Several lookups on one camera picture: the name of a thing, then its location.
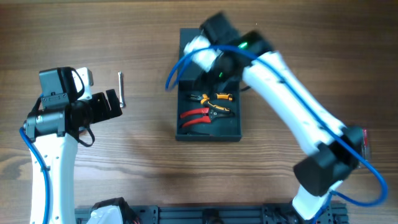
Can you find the black red screwdriver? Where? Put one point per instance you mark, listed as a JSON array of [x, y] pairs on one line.
[[195, 133]]

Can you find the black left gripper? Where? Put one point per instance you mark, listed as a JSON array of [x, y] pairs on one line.
[[101, 106]]

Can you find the red handled pruning shears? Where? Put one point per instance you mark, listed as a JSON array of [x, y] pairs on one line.
[[207, 116]]

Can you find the precision screwdriver set pack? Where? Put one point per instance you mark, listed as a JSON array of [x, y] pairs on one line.
[[365, 149]]

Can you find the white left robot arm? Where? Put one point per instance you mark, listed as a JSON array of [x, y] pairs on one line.
[[65, 108]]

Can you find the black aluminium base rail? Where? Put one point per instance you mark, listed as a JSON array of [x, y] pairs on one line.
[[270, 213]]

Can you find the orange black needle nose pliers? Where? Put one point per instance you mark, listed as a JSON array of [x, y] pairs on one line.
[[211, 101]]

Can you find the dark green open box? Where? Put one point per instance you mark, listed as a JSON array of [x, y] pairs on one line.
[[221, 129]]

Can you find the silver socket wrench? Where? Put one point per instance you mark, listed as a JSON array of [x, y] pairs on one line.
[[121, 90]]

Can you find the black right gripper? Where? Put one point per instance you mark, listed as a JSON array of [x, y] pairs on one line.
[[195, 78]]

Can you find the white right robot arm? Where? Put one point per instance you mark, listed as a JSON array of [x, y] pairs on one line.
[[332, 149]]

